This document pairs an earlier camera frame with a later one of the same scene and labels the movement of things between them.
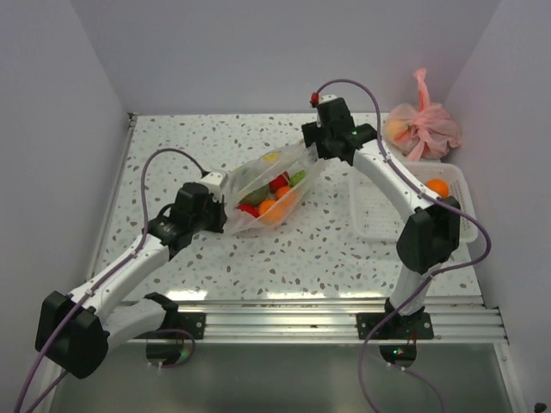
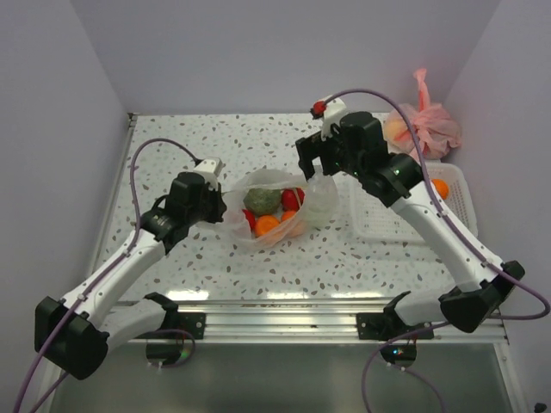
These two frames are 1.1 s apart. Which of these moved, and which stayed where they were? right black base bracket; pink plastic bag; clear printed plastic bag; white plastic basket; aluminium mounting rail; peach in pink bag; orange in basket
Moved: clear printed plastic bag
Stayed: white plastic basket; peach in pink bag; orange in basket; aluminium mounting rail; right black base bracket; pink plastic bag
